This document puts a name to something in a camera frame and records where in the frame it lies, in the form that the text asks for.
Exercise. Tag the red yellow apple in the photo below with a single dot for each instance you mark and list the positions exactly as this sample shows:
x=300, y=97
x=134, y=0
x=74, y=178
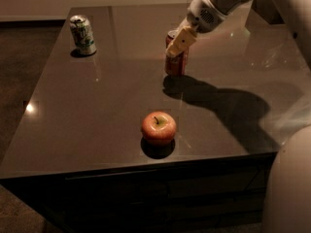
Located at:
x=158, y=128

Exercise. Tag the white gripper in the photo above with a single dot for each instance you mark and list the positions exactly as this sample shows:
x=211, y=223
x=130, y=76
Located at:
x=203, y=16

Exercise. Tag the red coke can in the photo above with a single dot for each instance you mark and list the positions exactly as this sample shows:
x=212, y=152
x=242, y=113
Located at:
x=175, y=66

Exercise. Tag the green white soda can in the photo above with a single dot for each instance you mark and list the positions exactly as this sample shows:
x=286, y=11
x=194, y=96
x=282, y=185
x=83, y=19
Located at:
x=82, y=34

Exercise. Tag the dark drawer cabinet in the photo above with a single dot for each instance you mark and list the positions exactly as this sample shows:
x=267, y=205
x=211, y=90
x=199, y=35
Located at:
x=164, y=198

